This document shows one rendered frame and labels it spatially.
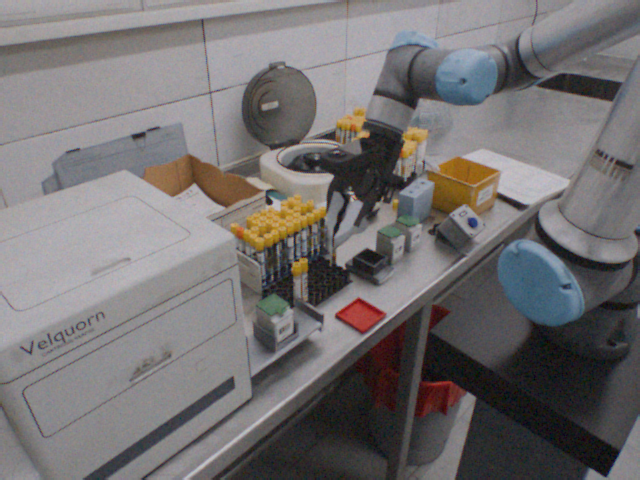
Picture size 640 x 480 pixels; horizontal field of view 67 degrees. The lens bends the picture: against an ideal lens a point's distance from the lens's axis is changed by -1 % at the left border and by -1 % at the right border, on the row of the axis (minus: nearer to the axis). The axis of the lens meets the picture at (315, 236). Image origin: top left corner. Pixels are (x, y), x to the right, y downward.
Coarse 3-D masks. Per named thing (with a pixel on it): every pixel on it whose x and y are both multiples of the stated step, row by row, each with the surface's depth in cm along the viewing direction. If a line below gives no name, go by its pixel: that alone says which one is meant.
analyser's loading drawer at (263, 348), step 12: (300, 300) 86; (300, 312) 86; (312, 312) 84; (300, 324) 83; (312, 324) 83; (324, 324) 84; (252, 336) 81; (264, 336) 78; (300, 336) 81; (252, 348) 79; (264, 348) 79; (276, 348) 77; (288, 348) 79; (252, 360) 76; (264, 360) 76; (252, 372) 74
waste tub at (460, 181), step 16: (448, 160) 127; (464, 160) 129; (432, 176) 122; (448, 176) 131; (464, 176) 131; (480, 176) 127; (496, 176) 121; (448, 192) 121; (464, 192) 117; (480, 192) 118; (496, 192) 125; (448, 208) 122; (480, 208) 122
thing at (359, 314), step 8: (352, 304) 93; (360, 304) 94; (368, 304) 93; (336, 312) 91; (344, 312) 92; (352, 312) 92; (360, 312) 92; (368, 312) 92; (376, 312) 92; (384, 312) 91; (344, 320) 89; (352, 320) 90; (360, 320) 90; (368, 320) 90; (376, 320) 89; (360, 328) 87; (368, 328) 88
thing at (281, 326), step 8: (256, 312) 78; (264, 312) 76; (288, 312) 77; (256, 320) 79; (264, 320) 77; (272, 320) 76; (280, 320) 76; (288, 320) 78; (272, 328) 76; (280, 328) 77; (288, 328) 78; (280, 336) 78; (288, 336) 79
